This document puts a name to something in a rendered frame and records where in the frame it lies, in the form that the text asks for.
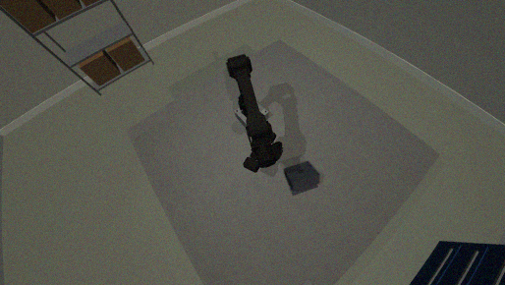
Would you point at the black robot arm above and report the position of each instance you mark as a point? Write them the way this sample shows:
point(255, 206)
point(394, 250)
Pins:
point(267, 152)

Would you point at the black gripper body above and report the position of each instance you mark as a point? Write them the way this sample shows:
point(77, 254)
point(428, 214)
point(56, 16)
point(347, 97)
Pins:
point(252, 163)

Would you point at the grey sloped panel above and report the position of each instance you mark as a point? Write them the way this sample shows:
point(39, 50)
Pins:
point(301, 177)

